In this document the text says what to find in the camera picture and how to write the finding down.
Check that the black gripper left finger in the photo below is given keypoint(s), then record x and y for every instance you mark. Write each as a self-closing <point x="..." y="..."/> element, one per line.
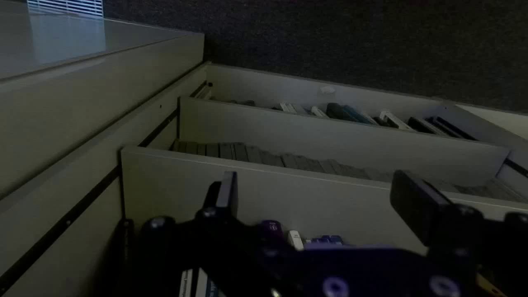
<point x="225" y="196"/>

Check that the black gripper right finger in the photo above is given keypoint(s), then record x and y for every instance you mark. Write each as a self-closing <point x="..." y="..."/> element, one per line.
<point x="421" y="207"/>

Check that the black slim book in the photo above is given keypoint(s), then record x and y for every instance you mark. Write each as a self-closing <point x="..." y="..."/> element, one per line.
<point x="447" y="128"/>

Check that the white slim book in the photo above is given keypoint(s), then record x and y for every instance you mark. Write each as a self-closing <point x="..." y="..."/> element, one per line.
<point x="393" y="120"/>

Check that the dark teal book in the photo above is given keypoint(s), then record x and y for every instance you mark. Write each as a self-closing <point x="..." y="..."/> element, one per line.
<point x="347" y="113"/>

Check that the grey metal bookshelf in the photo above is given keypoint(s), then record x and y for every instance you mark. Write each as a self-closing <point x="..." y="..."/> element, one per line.
<point x="330" y="149"/>

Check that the grey cabinet end panel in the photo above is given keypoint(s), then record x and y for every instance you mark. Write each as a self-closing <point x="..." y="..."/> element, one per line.
<point x="66" y="126"/>

